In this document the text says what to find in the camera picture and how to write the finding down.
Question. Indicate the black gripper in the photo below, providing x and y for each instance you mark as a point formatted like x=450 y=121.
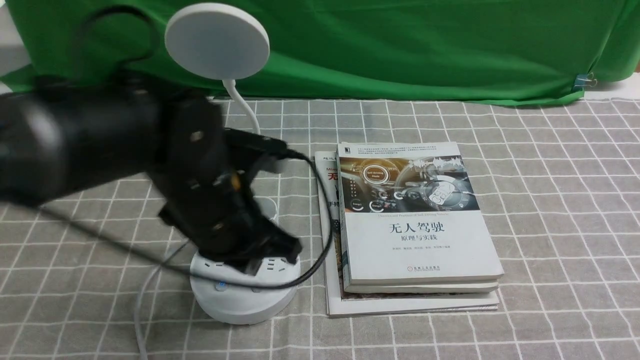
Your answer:
x=207 y=199

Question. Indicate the white desk lamp with socket base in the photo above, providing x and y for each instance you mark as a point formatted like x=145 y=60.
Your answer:
x=221 y=42

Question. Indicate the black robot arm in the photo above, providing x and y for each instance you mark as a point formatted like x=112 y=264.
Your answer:
x=60 y=139

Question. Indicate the magazine under the books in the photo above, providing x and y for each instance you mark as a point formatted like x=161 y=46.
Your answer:
x=341 y=304

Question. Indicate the white self-driving textbook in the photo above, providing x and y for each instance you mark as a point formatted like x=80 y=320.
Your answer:
x=409 y=216

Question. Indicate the green backdrop cloth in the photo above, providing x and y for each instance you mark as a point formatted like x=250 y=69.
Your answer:
x=503 y=52

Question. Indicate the grey checked tablecloth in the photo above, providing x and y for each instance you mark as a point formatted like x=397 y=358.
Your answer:
x=559 y=191

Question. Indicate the blue binder clip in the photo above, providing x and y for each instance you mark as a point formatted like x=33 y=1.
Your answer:
x=584 y=81

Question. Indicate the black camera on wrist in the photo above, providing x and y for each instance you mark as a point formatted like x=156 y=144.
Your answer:
x=253 y=153

